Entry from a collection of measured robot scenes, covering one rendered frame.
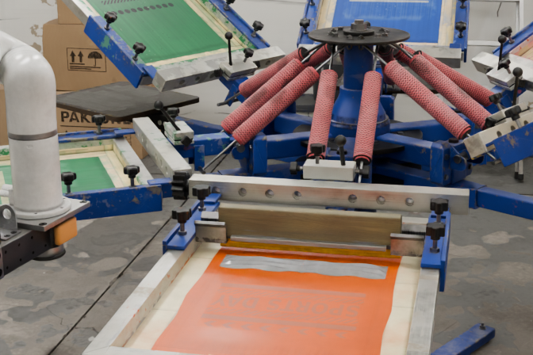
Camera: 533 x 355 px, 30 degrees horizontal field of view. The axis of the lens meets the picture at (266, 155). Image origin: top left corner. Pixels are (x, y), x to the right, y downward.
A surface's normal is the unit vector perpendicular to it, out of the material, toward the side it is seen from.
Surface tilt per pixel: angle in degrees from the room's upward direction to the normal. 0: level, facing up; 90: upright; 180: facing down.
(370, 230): 90
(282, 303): 0
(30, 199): 90
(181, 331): 0
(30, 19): 90
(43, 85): 96
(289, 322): 0
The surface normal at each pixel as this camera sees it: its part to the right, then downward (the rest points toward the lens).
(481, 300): -0.01, -0.96
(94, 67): -0.28, 0.29
